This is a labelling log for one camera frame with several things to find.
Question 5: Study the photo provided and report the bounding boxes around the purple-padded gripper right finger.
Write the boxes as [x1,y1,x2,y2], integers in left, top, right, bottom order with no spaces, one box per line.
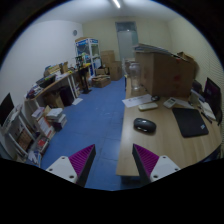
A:
[132,144,180,183]

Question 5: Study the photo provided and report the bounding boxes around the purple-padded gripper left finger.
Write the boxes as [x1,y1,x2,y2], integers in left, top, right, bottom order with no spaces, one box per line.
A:
[47,144,96,187]

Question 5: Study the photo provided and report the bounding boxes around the black computer mouse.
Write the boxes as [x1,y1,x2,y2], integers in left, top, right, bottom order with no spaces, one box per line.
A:
[134,118,156,133]

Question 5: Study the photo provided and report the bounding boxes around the black mouse pad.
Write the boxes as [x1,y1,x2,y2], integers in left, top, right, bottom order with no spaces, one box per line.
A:
[172,108,209,138]

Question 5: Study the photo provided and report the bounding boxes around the stack of books on floor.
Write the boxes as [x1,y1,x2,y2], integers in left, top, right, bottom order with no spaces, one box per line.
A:
[46,108,67,131]

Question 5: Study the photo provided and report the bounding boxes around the white remote control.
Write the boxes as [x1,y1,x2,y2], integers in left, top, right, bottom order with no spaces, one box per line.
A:
[138,103,158,111]

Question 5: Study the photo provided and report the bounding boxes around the white shelf rack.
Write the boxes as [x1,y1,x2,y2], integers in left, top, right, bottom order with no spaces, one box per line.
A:
[0,105,37,161]

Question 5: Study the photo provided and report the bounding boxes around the white calculator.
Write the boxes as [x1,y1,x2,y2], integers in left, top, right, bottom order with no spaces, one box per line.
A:
[163,97,176,109]

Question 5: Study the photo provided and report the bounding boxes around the white paper sheet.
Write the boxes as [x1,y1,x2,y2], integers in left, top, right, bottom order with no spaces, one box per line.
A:
[123,94,151,108]

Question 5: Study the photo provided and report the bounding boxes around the left wooden side desk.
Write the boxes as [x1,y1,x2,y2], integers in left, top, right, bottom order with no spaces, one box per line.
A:
[25,67,87,110]

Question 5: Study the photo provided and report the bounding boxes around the cardboard box on floor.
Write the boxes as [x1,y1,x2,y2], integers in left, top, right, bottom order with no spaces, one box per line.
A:
[92,75,111,88]

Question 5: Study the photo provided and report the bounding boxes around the large cardboard box on desk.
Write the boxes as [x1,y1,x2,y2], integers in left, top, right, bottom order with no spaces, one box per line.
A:
[135,52,194,97]

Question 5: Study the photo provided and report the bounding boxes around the black monitor left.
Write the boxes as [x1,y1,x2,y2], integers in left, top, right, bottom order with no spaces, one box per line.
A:
[0,94,14,125]

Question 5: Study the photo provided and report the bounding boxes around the black monitor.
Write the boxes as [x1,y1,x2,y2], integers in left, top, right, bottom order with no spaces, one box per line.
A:
[204,78,221,118]
[0,94,14,125]

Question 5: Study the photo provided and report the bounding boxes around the black monitor right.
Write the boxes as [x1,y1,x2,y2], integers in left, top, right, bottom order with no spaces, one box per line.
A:
[204,78,221,118]

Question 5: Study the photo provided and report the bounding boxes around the clear plastic bottle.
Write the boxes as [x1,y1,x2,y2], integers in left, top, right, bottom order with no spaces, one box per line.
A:
[129,63,141,91]

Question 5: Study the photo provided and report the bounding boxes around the stacked cardboard boxes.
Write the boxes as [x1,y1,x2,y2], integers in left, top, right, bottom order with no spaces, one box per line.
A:
[100,50,122,81]

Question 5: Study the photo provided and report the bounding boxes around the claw machine cabinet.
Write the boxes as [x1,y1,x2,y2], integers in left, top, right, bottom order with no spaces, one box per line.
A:
[75,37,101,77]

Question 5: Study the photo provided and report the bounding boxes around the grey door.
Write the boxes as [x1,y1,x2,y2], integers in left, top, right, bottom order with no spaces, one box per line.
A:
[115,22,138,60]

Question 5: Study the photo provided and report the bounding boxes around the ceiling light tube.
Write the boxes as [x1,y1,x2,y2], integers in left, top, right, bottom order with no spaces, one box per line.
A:
[112,0,121,9]

